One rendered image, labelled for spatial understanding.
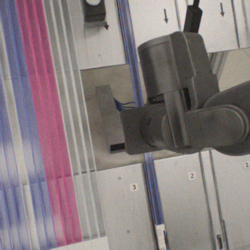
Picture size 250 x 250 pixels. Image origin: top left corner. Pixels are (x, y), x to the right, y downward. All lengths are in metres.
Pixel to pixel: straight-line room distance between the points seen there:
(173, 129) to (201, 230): 0.31
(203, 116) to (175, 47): 0.08
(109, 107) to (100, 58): 0.38
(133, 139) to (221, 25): 0.30
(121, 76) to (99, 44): 0.56
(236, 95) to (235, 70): 2.06
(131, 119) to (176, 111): 0.11
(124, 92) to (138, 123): 0.60
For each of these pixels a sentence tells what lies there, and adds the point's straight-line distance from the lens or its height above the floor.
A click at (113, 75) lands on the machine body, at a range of 1.06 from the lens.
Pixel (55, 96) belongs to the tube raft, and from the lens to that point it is 0.47.
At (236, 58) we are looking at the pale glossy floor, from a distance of 2.45.
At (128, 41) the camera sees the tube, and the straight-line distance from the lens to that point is 0.49.
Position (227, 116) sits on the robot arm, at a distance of 0.23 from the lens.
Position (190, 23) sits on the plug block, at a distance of 0.39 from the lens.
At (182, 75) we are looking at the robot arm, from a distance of 0.29.
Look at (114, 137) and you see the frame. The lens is 0.77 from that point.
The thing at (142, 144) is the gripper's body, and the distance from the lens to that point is 0.39.
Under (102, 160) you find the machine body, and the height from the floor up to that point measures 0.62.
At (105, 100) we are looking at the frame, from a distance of 0.88.
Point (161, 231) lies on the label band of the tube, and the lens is 0.51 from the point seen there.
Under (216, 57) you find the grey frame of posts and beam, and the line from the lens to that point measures 0.89.
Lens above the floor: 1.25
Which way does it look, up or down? 48 degrees down
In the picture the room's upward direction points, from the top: straight up
